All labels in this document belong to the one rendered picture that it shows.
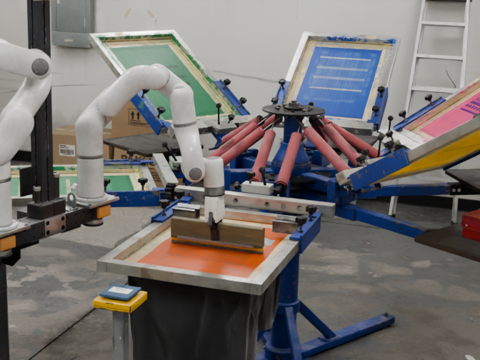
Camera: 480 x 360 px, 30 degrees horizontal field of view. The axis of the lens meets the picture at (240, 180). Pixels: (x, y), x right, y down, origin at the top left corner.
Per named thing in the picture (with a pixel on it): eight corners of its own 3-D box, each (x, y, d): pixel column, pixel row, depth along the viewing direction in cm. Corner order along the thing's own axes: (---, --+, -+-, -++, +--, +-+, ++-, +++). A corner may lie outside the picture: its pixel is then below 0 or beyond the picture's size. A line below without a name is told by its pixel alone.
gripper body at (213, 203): (209, 186, 332) (211, 216, 335) (199, 193, 323) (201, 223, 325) (228, 187, 330) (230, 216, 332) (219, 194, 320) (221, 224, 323)
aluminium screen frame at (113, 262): (261, 296, 287) (261, 284, 286) (96, 271, 304) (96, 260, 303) (317, 228, 360) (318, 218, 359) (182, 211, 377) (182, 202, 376)
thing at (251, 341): (246, 397, 309) (251, 282, 299) (236, 395, 311) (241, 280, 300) (282, 344, 352) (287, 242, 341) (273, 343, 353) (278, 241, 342)
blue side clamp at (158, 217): (162, 235, 348) (163, 218, 346) (151, 233, 349) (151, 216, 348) (190, 215, 376) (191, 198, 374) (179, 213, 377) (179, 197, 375)
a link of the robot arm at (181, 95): (141, 69, 309) (143, 63, 324) (151, 128, 314) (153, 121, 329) (187, 62, 309) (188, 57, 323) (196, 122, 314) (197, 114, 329)
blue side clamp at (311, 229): (301, 253, 332) (302, 236, 330) (288, 252, 333) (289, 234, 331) (320, 231, 359) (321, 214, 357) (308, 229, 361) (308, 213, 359)
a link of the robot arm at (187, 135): (171, 121, 322) (181, 178, 327) (176, 128, 310) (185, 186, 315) (195, 118, 323) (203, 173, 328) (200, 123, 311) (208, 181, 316)
